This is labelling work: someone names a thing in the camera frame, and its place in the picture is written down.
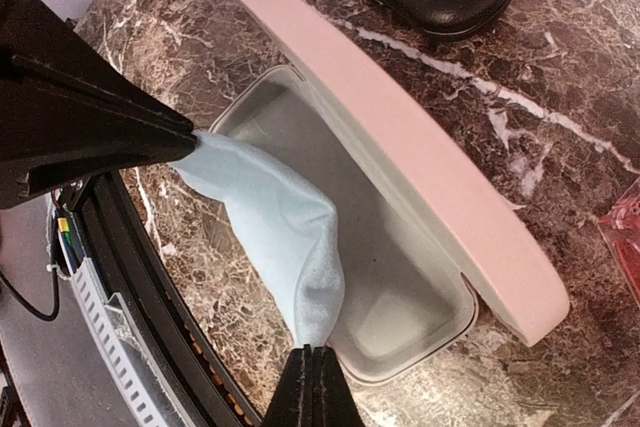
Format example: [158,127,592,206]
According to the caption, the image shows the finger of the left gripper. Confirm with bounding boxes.
[1,78,196,209]
[1,0,194,134]

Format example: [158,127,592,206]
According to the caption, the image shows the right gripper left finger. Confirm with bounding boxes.
[261,345,313,427]

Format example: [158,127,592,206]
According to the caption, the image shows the white slotted cable duct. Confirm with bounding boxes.
[71,258,177,427]

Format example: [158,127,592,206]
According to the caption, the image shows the pink translucent sunglasses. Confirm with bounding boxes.
[598,196,639,294]

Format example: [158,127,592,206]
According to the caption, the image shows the pink glasses case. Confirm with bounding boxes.
[212,0,570,385]

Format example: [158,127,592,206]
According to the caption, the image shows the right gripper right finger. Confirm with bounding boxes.
[312,347,364,427]

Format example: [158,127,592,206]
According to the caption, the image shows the black front rail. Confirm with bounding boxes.
[71,172,260,426]

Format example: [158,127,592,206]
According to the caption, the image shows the light blue cloth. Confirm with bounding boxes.
[171,132,345,347]

